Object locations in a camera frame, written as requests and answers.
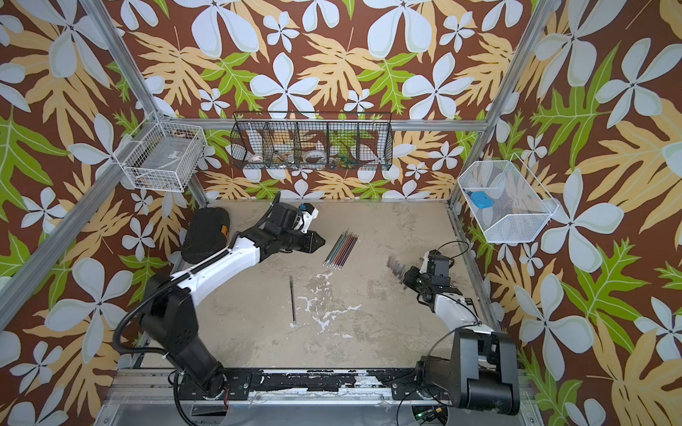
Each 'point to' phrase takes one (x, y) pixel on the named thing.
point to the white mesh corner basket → (506, 202)
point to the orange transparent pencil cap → (392, 264)
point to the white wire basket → (162, 154)
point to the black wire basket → (313, 140)
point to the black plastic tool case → (207, 233)
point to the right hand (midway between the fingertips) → (405, 272)
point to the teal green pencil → (342, 240)
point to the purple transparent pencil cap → (396, 268)
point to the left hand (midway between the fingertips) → (325, 237)
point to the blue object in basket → (481, 200)
